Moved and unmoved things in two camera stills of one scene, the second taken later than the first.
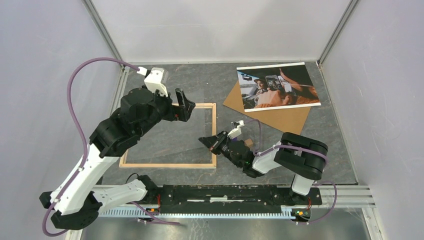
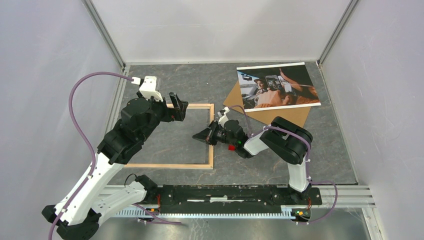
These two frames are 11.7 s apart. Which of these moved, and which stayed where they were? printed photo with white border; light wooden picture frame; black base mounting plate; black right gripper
Moved: black right gripper
Stayed: light wooden picture frame; black base mounting plate; printed photo with white border
